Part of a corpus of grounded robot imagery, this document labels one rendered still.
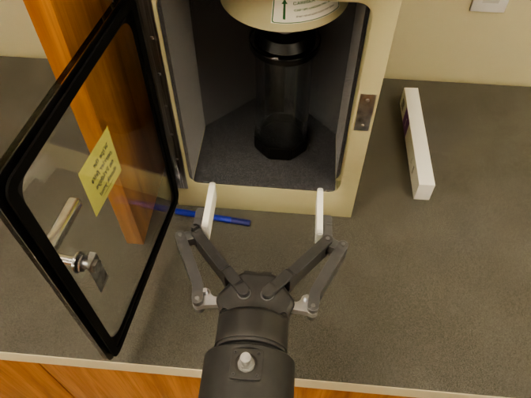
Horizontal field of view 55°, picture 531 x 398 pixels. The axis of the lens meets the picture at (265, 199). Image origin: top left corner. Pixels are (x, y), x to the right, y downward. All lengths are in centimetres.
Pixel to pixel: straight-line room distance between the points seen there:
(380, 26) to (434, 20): 54
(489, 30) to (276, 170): 58
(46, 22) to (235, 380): 42
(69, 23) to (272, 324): 40
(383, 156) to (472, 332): 38
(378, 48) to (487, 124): 55
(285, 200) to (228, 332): 43
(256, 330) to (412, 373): 37
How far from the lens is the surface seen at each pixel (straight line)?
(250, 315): 52
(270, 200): 91
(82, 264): 61
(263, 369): 49
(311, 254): 58
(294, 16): 67
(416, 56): 124
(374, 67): 69
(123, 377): 102
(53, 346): 88
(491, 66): 129
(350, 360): 82
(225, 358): 50
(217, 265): 58
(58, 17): 61
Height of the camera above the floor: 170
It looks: 53 degrees down
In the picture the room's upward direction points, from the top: straight up
